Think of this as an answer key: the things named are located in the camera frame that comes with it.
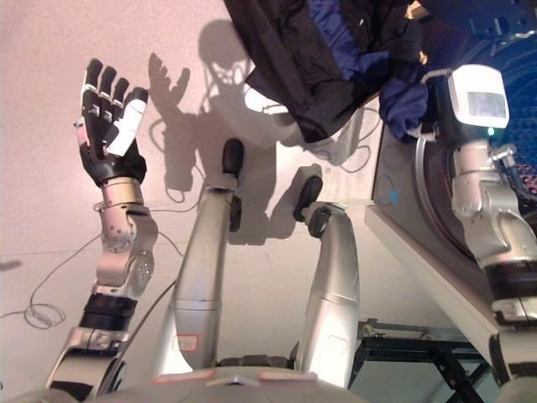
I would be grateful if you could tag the silver right robot leg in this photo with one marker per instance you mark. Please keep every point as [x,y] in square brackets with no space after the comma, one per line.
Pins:
[331,294]

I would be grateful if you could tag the small blue dot sticker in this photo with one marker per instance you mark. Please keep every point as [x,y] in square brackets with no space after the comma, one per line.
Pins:
[393,195]

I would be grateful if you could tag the silver left robot leg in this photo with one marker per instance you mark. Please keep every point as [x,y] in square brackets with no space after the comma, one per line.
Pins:
[197,273]

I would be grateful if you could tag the perforated steel washer drum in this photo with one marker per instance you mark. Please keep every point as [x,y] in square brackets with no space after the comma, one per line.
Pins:
[524,84]

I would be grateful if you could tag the grey front-load washing machine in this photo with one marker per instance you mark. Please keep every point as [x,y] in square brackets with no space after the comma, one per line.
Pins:
[403,180]

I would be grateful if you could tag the black left robot foot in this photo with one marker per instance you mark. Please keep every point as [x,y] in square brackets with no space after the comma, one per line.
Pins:
[233,155]

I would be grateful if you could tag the blue garment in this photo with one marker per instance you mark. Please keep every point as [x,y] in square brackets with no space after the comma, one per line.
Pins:
[403,96]

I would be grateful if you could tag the black robot foot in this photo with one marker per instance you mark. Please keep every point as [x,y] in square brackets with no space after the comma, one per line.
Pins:
[308,193]
[233,155]

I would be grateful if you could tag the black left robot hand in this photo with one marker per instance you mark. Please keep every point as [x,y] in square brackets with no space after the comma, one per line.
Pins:
[109,163]

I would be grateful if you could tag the silver robot torso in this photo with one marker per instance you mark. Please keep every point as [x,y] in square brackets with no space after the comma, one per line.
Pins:
[210,390]

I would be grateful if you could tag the black metal stand frame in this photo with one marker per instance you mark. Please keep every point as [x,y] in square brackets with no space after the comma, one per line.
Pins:
[419,346]

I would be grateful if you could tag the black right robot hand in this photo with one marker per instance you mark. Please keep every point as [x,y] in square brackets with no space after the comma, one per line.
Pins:
[457,88]

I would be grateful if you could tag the black right robot foot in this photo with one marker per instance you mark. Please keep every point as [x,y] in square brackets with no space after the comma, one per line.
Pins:
[308,193]

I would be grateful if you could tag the black jacket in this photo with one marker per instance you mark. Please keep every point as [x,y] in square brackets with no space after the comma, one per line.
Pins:
[293,63]

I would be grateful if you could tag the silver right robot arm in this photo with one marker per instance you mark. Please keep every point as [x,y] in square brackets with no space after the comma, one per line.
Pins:
[495,226]

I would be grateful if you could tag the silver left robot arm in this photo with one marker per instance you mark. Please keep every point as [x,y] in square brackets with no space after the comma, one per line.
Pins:
[121,252]

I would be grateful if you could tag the silver robot leg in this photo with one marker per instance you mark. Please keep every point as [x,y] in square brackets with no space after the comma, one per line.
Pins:
[331,294]
[197,273]

